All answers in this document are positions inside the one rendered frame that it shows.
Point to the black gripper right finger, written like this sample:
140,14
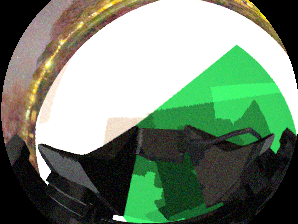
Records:
220,166

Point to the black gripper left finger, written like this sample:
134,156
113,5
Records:
107,171

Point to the green circuit board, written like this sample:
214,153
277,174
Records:
235,92

